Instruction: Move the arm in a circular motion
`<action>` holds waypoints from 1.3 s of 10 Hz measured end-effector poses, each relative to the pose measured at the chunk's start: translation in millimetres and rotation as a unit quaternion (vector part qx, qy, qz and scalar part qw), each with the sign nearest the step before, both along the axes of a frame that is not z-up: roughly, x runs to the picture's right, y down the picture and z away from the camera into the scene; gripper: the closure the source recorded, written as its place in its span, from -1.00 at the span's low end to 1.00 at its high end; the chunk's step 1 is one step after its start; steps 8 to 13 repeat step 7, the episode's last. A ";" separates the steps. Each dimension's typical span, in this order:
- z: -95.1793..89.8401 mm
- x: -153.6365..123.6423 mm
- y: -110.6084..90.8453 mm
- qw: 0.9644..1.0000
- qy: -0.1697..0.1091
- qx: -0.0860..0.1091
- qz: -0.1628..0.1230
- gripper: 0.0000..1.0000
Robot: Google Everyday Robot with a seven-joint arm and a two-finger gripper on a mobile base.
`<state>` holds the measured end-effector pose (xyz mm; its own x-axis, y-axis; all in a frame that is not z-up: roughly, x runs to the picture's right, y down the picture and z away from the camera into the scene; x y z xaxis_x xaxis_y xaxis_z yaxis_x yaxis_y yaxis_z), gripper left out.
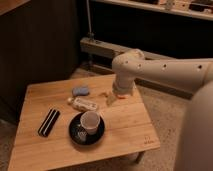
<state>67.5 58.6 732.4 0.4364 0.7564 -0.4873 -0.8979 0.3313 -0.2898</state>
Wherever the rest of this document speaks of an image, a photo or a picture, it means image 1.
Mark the wooden low table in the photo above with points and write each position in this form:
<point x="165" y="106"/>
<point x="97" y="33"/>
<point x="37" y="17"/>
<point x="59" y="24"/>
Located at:
<point x="52" y="134"/>

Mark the white wall shelf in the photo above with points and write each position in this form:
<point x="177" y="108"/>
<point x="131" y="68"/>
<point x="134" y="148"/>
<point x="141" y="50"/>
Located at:
<point x="157" y="8"/>

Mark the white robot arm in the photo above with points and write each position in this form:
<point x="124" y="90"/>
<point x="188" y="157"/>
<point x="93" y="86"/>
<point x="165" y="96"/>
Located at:
<point x="195" y="147"/>

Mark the blue sponge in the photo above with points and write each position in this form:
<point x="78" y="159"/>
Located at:
<point x="80" y="91"/>

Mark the metal pole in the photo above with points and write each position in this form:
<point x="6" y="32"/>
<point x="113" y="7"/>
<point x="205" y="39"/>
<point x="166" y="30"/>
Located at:
<point x="90" y="32"/>

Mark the white paper cup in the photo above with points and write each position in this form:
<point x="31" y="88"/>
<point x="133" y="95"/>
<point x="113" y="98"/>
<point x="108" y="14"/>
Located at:
<point x="90" y="121"/>

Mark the black round plate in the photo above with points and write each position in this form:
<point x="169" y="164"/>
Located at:
<point x="75" y="126"/>

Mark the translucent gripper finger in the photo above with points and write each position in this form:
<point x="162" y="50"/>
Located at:
<point x="110" y="98"/>
<point x="120" y="96"/>

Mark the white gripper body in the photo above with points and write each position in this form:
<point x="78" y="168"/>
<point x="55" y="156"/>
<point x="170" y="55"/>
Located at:
<point x="119" y="90"/>

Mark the black striped case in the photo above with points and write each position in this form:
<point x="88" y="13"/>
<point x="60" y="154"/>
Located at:
<point x="47" y="125"/>

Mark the crumpled foil wrapper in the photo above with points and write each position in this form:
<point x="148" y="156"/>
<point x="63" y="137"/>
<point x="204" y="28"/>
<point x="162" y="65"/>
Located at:
<point x="82" y="135"/>

